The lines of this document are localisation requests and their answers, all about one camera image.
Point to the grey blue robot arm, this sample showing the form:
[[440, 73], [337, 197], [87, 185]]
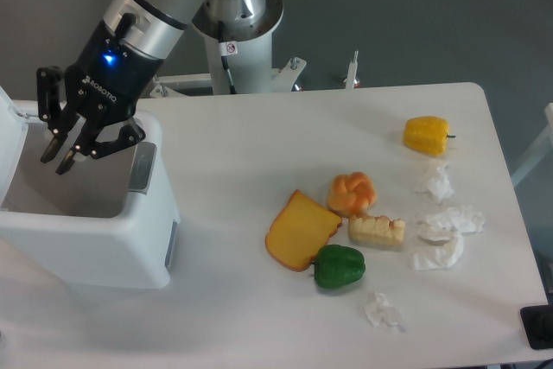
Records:
[[159, 26]]

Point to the black device at edge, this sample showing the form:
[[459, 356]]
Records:
[[537, 322]]

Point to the crumpled white tissue lower right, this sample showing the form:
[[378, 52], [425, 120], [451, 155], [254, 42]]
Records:
[[442, 249]]

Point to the yellow toast slice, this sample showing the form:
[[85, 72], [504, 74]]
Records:
[[299, 231]]

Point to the orange knotted bread roll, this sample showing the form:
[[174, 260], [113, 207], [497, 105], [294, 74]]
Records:
[[351, 194]]

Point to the yellow bell pepper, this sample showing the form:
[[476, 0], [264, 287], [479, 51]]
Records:
[[428, 135]]

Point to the crumpled white tissue upper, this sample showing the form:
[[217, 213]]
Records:
[[435, 182]]

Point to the green bell pepper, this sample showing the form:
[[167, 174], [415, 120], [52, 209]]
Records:
[[336, 266]]

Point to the crumpled white tissue middle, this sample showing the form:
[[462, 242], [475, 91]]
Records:
[[464, 219]]

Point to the white metal frame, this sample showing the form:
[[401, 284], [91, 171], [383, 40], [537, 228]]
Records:
[[285, 75]]

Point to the pale ridged bread loaf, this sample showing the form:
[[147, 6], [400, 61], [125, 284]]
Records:
[[376, 230]]

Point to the white trash can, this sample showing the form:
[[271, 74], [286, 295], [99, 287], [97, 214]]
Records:
[[108, 222]]

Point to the small crumpled white tissue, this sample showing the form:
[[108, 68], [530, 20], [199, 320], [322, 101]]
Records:
[[378, 310]]

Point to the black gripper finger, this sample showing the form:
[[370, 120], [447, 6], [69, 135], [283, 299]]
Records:
[[48, 82], [86, 144]]

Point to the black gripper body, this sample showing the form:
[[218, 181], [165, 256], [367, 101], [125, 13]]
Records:
[[104, 84]]

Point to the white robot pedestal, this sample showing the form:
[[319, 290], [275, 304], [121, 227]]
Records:
[[237, 36]]

